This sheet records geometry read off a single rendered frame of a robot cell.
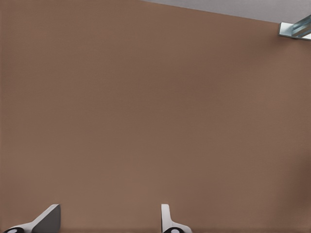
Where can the silver frame post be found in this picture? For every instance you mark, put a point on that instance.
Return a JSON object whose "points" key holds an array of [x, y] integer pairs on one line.
{"points": [[294, 29]]}

